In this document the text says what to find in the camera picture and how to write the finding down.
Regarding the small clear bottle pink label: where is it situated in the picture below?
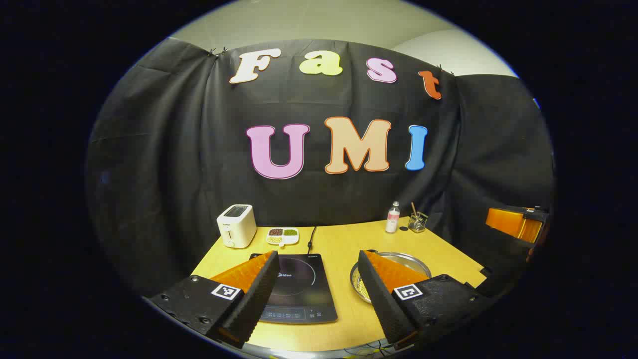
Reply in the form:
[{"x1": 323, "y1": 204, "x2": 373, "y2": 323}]
[{"x1": 385, "y1": 201, "x2": 401, "y2": 234}]

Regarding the white toaster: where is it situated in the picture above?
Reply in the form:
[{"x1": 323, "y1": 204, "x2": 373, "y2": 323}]
[{"x1": 216, "y1": 204, "x2": 257, "y2": 249}]

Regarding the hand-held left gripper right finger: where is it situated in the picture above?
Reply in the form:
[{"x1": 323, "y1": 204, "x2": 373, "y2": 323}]
[{"x1": 357, "y1": 250, "x2": 494, "y2": 350}]

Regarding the black induction cooktop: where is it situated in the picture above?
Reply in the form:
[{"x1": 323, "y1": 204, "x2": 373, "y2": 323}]
[{"x1": 248, "y1": 253, "x2": 338, "y2": 325}]

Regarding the glass jar with sticks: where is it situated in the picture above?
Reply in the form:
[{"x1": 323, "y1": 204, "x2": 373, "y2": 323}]
[{"x1": 408, "y1": 202, "x2": 429, "y2": 234}]

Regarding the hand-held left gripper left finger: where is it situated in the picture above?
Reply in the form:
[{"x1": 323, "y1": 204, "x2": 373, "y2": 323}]
[{"x1": 150, "y1": 251, "x2": 281, "y2": 349}]

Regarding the white divided dish with beans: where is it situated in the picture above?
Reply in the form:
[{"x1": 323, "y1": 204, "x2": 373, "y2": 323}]
[{"x1": 266, "y1": 227, "x2": 300, "y2": 248}]

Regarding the stainless steel pot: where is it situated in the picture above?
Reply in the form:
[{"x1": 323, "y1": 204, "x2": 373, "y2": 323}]
[{"x1": 350, "y1": 252, "x2": 432, "y2": 305}]

